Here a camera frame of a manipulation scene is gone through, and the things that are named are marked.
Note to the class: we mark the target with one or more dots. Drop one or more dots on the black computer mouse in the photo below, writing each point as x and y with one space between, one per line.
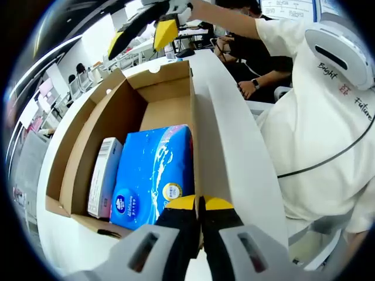
186 53

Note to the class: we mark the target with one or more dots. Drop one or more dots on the wall chart poster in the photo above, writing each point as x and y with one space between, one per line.
290 10

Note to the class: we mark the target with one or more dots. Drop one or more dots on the blue tissue pack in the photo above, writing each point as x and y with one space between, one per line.
146 169

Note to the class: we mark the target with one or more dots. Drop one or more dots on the white wearable device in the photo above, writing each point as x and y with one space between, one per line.
331 35

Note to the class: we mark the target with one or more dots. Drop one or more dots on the white furniture piece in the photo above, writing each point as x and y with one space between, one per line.
313 246

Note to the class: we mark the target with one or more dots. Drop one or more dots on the pink monitor screen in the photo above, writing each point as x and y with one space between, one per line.
46 89

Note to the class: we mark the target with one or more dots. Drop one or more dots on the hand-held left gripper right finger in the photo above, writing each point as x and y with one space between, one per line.
275 260

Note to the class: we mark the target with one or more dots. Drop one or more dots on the white pink carton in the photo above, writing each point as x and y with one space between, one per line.
102 175

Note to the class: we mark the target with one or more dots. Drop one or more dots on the brown cardboard shoe box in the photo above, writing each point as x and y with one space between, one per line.
76 140

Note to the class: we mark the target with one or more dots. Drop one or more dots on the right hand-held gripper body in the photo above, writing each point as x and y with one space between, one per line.
180 10

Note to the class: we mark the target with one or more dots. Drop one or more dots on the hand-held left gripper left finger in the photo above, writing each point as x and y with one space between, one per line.
123 257

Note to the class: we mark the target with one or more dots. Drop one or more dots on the person in white shirt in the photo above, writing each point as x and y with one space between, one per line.
316 131

